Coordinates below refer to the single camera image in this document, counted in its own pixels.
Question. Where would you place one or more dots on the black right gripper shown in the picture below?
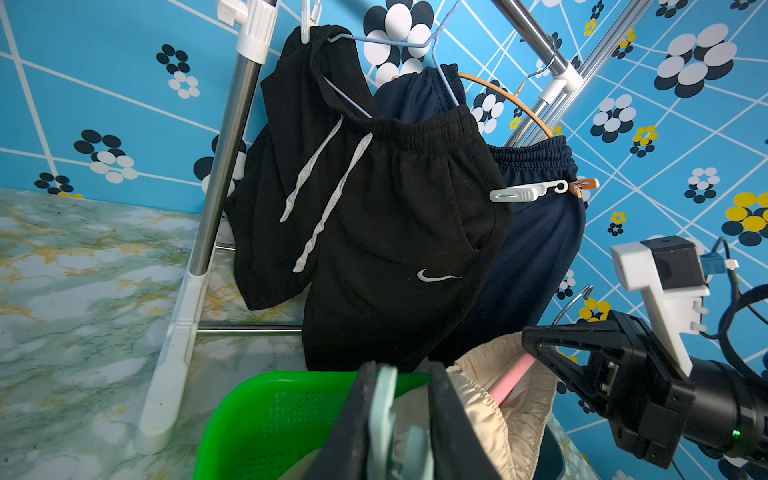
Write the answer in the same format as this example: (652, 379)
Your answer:
(620, 369)

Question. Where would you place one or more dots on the mint green clothespin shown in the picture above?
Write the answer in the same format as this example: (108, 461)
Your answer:
(382, 462)

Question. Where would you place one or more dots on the wooden clothespin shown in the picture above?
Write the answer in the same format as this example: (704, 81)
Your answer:
(582, 188)

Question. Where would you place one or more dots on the navy blue shorts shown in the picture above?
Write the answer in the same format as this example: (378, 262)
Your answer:
(545, 235)

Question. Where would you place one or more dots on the beige shorts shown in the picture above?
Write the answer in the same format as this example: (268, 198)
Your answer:
(511, 433)

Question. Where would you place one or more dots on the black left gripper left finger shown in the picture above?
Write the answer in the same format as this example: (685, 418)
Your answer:
(344, 455)

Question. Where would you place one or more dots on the light blue wire hanger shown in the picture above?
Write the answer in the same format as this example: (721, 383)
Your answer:
(389, 70)

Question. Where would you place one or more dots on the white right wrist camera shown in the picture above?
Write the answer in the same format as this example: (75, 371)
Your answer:
(668, 273)

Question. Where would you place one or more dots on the white clothespin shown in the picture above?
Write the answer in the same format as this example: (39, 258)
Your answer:
(527, 193)
(310, 15)

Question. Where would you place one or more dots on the wooden hanger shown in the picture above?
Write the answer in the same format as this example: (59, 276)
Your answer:
(513, 98)

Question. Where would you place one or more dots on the black shorts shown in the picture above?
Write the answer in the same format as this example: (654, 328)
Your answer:
(385, 227)

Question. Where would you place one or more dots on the green plastic basket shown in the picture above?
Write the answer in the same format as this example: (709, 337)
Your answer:
(274, 425)

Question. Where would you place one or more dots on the pink plastic hanger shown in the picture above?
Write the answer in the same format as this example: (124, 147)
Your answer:
(507, 381)

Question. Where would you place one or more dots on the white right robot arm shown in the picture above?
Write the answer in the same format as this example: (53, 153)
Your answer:
(729, 413)

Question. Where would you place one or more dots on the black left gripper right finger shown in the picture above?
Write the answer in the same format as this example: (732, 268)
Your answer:
(456, 449)

